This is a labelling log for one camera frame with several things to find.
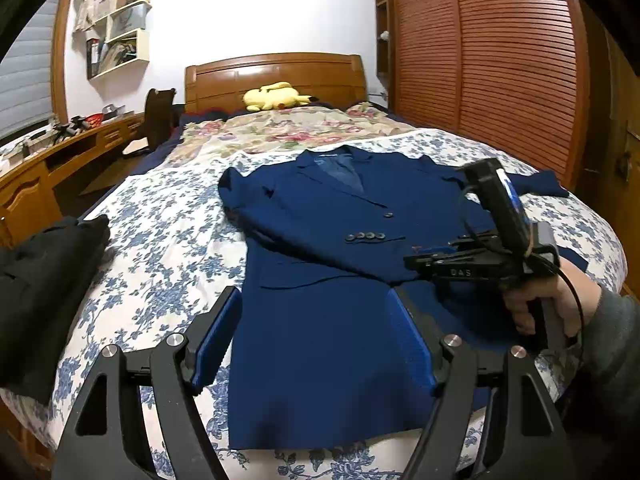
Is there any wooden louvered wardrobe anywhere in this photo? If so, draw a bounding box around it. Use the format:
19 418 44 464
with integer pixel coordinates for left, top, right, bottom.
374 0 591 191

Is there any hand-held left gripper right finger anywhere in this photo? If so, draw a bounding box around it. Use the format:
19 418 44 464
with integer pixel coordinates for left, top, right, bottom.
392 287 576 480

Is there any black cloth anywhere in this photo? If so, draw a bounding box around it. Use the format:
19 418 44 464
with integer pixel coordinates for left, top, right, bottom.
0 214 112 406

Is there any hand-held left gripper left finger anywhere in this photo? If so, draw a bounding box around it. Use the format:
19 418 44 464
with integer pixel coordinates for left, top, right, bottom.
50 286 244 480

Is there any person's right forearm grey sleeve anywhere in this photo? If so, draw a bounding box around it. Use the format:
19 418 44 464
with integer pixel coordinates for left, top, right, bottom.
565 282 640 466

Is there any white cloth bag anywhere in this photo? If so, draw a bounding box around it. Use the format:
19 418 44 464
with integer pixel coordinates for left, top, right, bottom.
74 0 109 32

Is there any wooden bed headboard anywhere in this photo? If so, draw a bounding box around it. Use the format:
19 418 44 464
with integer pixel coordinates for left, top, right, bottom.
184 52 368 113

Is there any wooden bed with floral bedding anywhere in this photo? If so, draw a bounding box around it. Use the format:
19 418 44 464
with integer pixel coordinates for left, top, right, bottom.
0 127 628 480

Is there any person's right hand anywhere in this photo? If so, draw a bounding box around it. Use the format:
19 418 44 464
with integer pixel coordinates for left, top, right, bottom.
502 260 601 338

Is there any window with wooden frame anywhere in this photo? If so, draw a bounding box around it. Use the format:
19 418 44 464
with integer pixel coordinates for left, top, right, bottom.
0 0 78 143

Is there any wooden door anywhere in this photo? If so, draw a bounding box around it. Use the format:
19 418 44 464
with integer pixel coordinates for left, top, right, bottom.
580 10 640 301

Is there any navy blue suit jacket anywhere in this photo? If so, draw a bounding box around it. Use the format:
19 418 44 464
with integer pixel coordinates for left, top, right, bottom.
218 145 588 451

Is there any black gadget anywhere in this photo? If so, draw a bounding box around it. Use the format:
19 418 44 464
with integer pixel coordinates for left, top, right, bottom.
50 116 88 140

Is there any pink floral quilt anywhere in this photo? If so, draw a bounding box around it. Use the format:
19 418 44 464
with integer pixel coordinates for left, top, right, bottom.
165 102 426 171

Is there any white wall shelf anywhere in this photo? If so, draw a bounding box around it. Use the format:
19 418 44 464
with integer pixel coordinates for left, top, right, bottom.
75 0 152 80

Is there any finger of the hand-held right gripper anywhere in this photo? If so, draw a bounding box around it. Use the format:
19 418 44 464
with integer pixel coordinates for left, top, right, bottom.
404 252 493 273
447 232 501 253

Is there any navy bed sheet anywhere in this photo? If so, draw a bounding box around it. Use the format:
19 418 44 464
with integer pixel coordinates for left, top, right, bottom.
82 102 241 221

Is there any wooden desk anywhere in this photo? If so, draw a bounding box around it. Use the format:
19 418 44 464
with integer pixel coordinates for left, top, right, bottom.
0 110 148 248

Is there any dark wooden chair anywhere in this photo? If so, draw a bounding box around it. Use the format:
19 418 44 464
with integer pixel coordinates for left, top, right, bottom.
122 87 178 161

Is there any yellow plush toy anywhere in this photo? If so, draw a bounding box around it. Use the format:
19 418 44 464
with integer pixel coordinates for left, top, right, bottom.
242 81 318 112

